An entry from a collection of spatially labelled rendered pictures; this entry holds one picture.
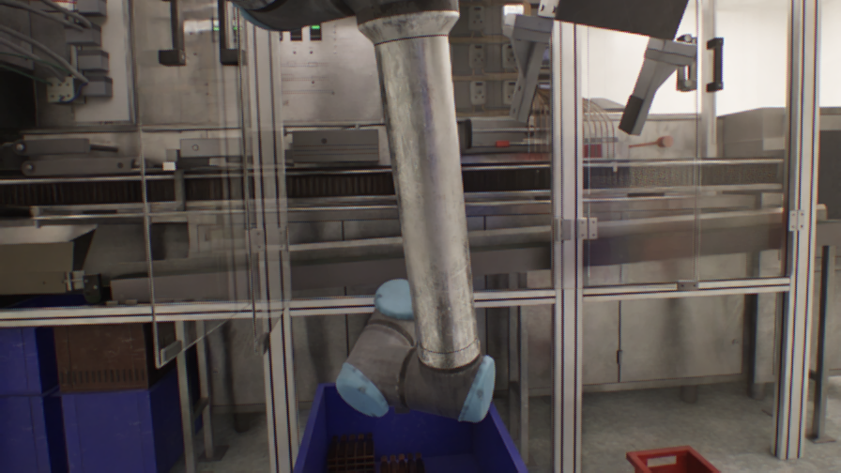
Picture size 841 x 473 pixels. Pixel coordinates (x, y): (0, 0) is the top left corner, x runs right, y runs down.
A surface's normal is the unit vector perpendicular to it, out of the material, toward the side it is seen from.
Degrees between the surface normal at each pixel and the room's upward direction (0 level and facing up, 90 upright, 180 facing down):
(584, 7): 113
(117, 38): 90
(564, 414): 90
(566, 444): 90
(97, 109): 90
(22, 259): 79
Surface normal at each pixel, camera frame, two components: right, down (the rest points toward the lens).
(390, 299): 0.06, -0.83
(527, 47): 0.11, 0.46
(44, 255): 0.06, -0.12
